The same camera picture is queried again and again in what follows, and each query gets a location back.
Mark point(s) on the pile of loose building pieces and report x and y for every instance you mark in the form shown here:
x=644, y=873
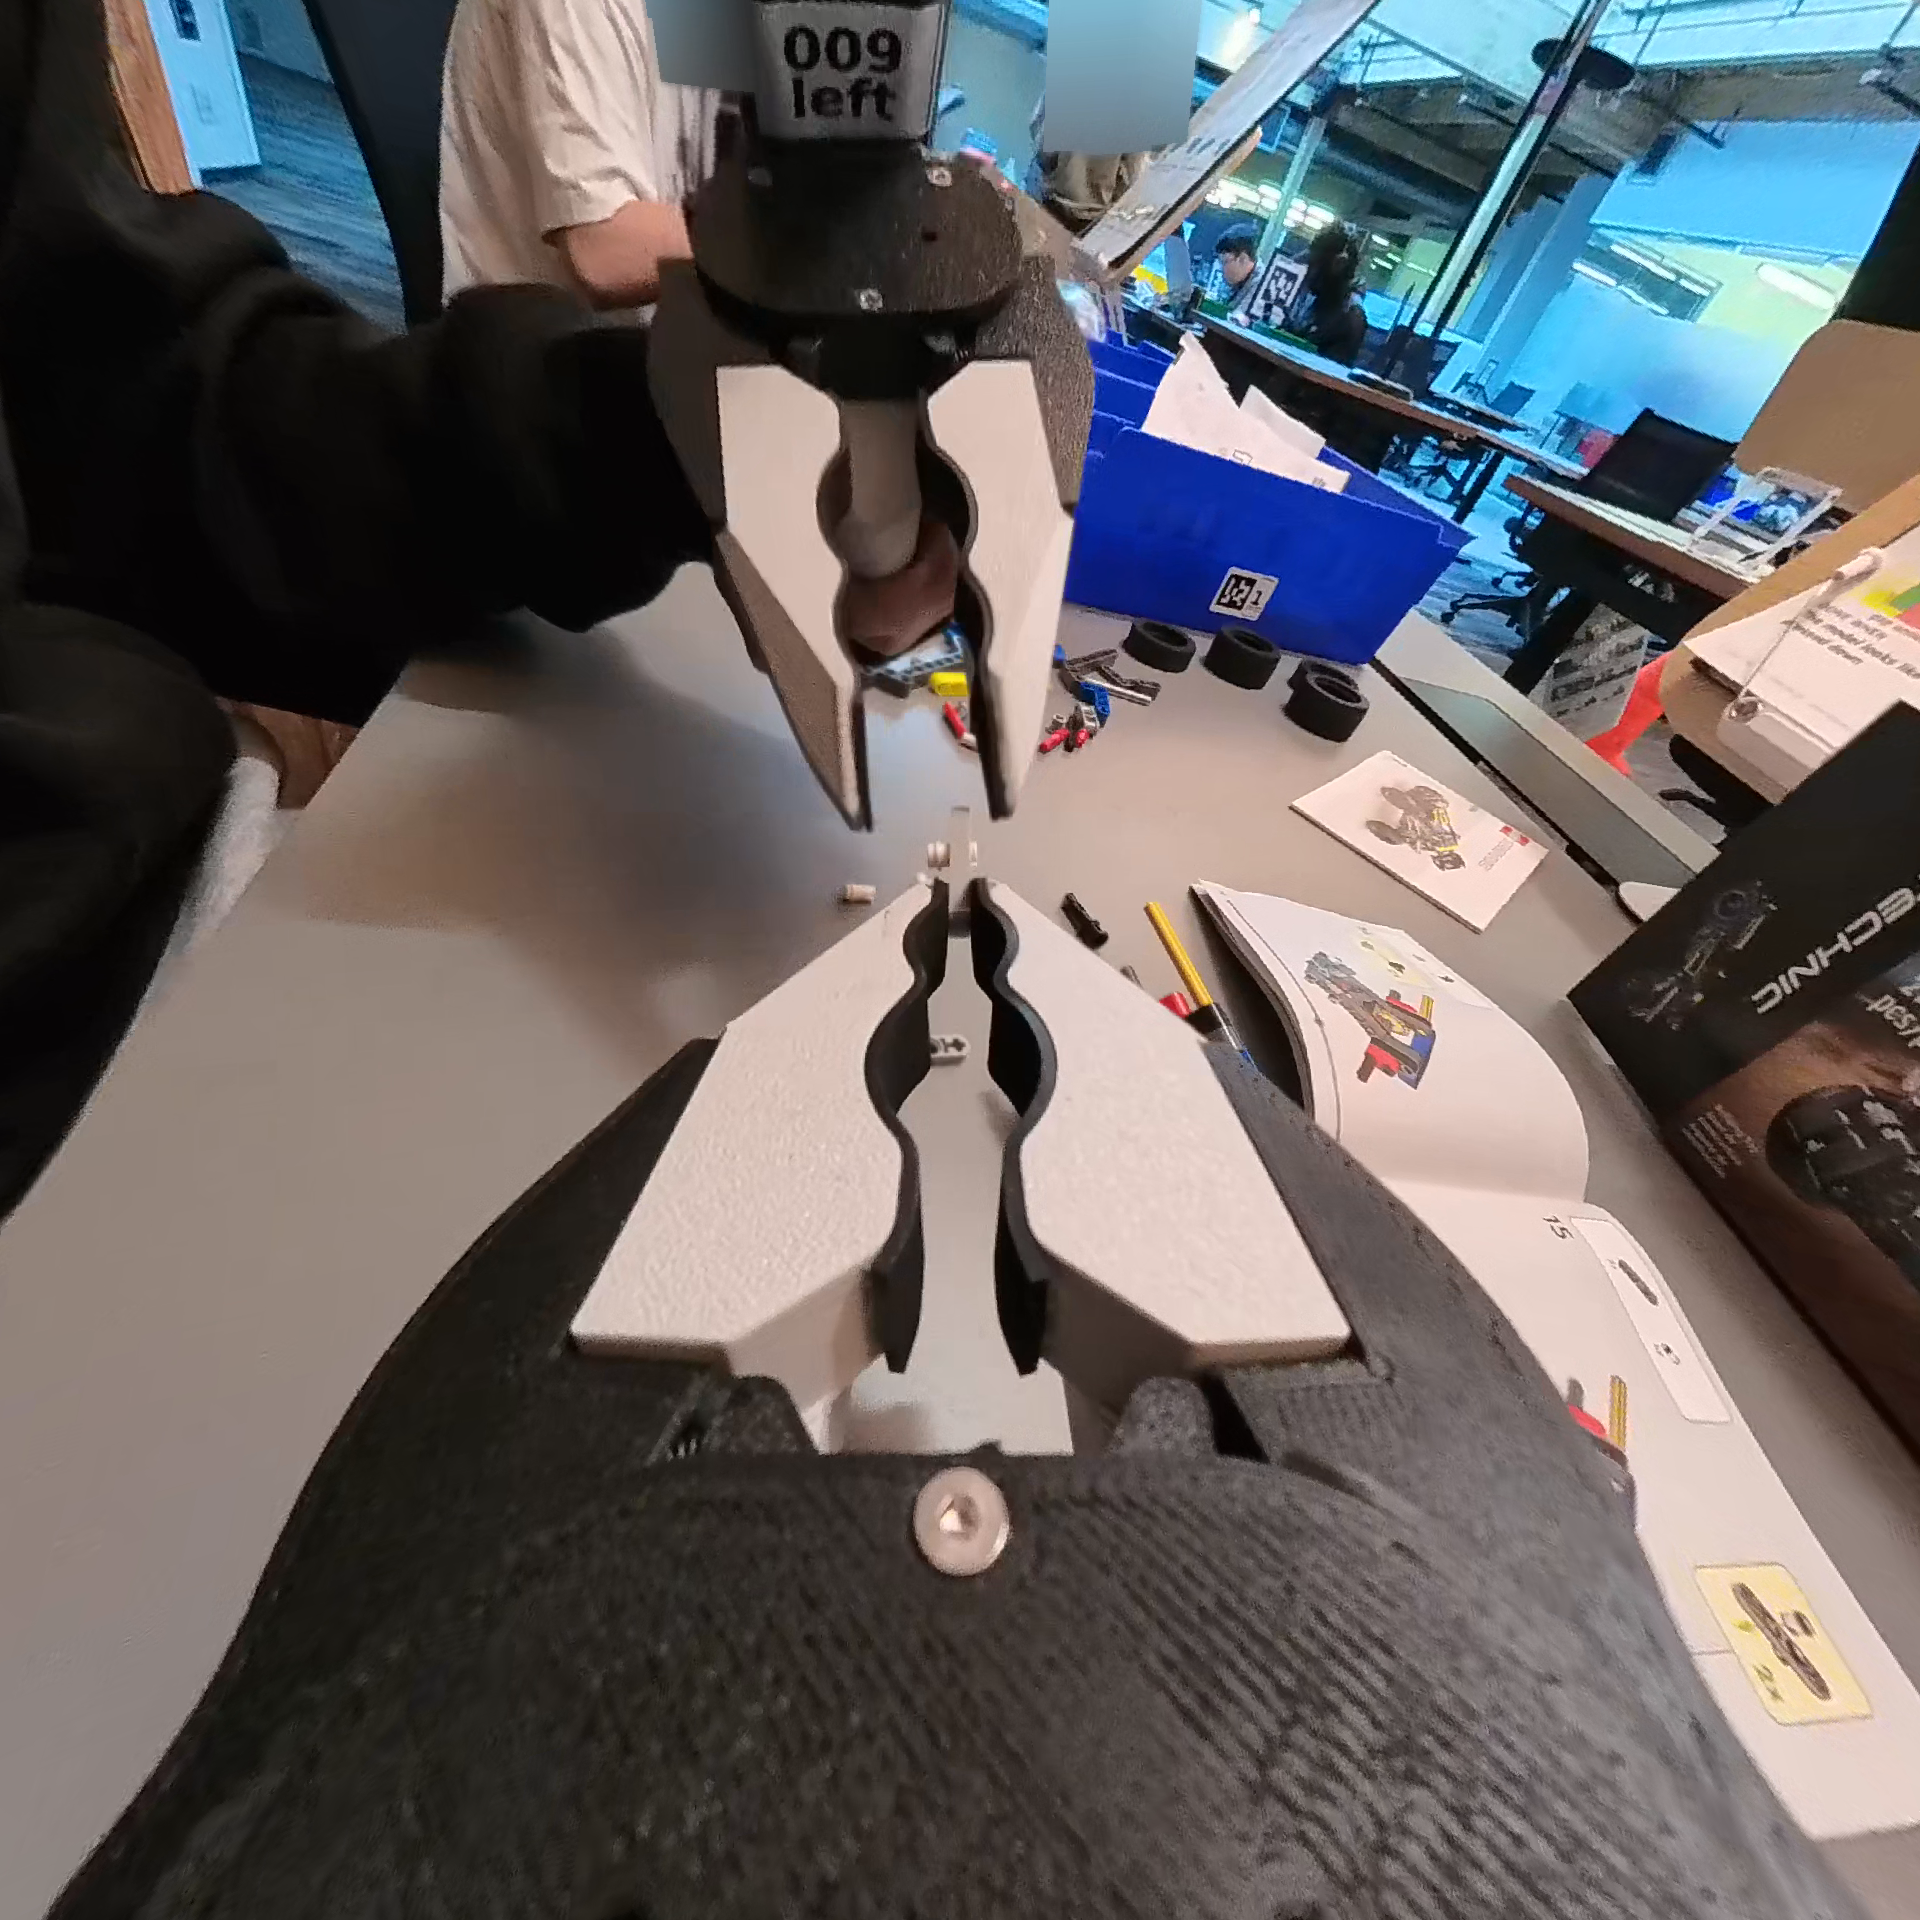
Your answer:
x=948, y=684

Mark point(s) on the small instruction booklet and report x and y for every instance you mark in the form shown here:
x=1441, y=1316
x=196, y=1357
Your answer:
x=1425, y=832

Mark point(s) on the small clear display stand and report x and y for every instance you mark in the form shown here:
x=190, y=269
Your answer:
x=1769, y=508

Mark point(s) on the black laptop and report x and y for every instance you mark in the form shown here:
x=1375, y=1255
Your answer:
x=1655, y=464

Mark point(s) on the cardboard instruction board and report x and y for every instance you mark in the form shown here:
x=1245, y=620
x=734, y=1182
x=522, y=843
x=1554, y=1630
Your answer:
x=1817, y=658
x=1201, y=148

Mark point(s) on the black toy tyre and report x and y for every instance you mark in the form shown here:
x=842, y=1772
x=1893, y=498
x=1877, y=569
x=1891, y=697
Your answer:
x=1319, y=668
x=1245, y=658
x=1158, y=648
x=1331, y=708

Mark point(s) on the blue storage bin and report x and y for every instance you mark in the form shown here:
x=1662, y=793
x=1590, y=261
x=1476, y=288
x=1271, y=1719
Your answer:
x=1126, y=374

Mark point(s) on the partly built toy car chassis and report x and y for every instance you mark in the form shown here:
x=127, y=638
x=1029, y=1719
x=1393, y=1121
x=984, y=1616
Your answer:
x=1177, y=964

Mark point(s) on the open instruction book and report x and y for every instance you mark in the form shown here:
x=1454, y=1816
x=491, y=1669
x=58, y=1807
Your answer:
x=1425, y=1081

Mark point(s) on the toy car set box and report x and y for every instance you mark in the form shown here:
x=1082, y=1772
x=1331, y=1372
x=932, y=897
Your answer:
x=1769, y=1050

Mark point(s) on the person's left hand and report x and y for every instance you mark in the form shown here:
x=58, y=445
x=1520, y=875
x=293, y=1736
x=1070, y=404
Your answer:
x=908, y=605

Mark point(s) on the small black white marker sign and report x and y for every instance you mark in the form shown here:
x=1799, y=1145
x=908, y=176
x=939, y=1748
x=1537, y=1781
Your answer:
x=1280, y=282

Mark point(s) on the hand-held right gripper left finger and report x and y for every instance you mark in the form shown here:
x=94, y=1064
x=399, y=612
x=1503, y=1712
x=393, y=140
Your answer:
x=749, y=1182

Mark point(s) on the black connector pin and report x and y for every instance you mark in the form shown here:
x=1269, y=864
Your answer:
x=1082, y=919

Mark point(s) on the white paper sheets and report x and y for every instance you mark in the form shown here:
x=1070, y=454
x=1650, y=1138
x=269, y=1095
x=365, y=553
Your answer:
x=1245, y=424

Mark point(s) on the blue bin with white papers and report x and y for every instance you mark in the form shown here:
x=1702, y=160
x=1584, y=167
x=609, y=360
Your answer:
x=1271, y=553

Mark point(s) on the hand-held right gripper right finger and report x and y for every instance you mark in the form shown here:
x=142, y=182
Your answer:
x=1169, y=1199

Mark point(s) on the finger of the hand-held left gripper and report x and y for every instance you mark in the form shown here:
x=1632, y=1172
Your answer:
x=773, y=464
x=1020, y=530

